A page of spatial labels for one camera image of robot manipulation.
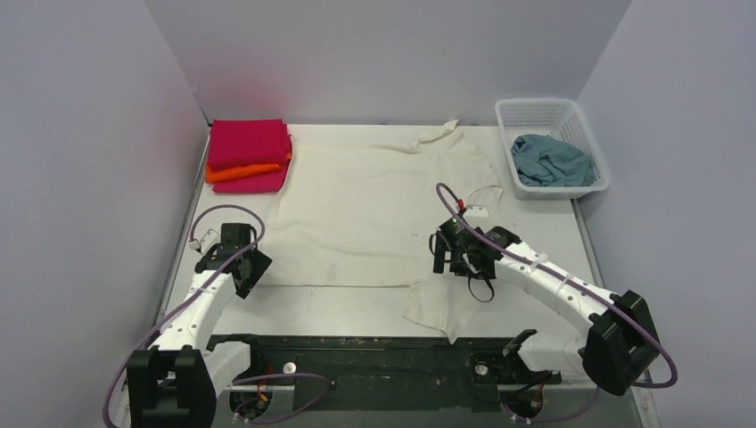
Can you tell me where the white t shirt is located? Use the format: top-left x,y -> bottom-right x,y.
260,121 -> 503,342

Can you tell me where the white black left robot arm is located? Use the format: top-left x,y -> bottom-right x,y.
125,223 -> 272,427

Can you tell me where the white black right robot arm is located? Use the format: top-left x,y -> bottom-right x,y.
433,218 -> 660,396

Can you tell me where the magenta folded shirt bottom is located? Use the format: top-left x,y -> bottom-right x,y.
212,165 -> 289,194

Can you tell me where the magenta folded shirt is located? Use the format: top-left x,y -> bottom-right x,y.
212,165 -> 289,194
208,119 -> 292,170

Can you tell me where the orange folded shirt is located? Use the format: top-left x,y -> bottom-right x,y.
204,152 -> 292,184

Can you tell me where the teal crumpled shirt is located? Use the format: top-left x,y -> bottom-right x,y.
510,134 -> 596,187

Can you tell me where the magenta folded shirt top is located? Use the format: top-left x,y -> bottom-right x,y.
208,119 -> 292,170

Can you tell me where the white plastic basket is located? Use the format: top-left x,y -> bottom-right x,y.
495,98 -> 610,200

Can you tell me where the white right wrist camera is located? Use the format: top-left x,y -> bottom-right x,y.
464,205 -> 489,218

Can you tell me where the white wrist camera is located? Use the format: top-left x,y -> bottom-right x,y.
196,229 -> 220,252
464,205 -> 489,218

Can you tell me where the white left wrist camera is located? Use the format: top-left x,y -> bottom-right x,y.
196,229 -> 220,252

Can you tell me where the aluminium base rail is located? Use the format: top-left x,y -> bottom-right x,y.
120,347 -> 654,392

